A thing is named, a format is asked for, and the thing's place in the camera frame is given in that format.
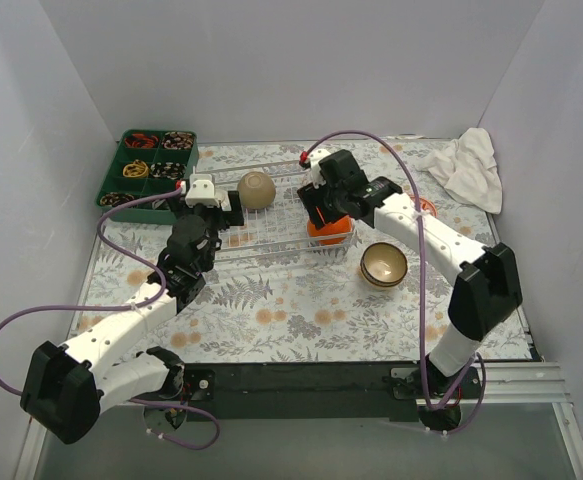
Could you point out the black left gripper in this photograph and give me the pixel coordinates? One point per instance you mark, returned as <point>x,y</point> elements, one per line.
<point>225,216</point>

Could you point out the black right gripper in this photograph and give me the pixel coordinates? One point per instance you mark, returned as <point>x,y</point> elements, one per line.
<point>318,208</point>

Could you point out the olive tan bowl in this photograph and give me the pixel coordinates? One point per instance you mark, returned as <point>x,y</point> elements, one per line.
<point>256,190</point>

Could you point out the white wire dish rack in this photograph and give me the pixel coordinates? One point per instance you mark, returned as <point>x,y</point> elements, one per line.
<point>271,230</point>

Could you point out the black gold pattern bowl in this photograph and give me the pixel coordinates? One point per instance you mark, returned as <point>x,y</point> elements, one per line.
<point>383,255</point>

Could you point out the white bowl red wreath pattern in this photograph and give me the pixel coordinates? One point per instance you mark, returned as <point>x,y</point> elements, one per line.
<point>428,207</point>

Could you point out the cream bird pattern bowl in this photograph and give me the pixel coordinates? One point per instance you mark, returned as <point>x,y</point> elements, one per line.
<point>383,279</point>

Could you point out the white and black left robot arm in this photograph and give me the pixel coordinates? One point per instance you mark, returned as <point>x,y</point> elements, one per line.
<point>69,386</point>

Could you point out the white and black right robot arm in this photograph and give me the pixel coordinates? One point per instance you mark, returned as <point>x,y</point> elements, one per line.
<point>485,281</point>

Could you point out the orange plastic bowl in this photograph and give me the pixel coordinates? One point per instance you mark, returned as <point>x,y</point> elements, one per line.
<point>331,233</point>

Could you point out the floral patterned table mat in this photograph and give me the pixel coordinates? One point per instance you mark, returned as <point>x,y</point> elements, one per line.
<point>307,305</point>

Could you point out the dark floral scrunchie middle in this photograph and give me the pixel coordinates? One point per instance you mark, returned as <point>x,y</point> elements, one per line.
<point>168,170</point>

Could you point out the dark floral scrunchie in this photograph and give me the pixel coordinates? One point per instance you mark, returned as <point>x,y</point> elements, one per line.
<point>178,140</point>
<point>168,170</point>

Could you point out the dark floral scrunchie back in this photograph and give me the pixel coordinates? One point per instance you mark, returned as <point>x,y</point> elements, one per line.
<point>178,140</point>

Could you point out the green compartment organizer tray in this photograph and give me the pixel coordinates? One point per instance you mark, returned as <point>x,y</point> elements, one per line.
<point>144,145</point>

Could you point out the yellow rubber bands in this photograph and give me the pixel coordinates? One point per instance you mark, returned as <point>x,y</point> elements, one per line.
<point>136,169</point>

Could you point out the dark patterned scrunchie front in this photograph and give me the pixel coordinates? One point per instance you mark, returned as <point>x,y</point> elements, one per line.
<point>114,199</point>

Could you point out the crumpled white cloth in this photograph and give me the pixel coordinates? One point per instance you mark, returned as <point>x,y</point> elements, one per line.
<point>466,168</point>

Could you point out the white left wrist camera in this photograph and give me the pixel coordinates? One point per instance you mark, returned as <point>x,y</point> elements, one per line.
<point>199,189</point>

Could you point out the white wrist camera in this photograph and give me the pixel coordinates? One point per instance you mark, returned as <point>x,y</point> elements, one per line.
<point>309,162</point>
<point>199,189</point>

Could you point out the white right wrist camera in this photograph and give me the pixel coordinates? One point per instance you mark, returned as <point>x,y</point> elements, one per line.
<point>309,162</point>

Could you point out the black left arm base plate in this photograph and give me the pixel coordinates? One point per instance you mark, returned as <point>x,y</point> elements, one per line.
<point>190,384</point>

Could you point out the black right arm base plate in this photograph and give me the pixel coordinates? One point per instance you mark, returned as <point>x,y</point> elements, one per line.
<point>408,384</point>

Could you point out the aluminium frame rail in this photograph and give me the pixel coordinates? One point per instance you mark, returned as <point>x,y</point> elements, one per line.
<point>329,421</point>

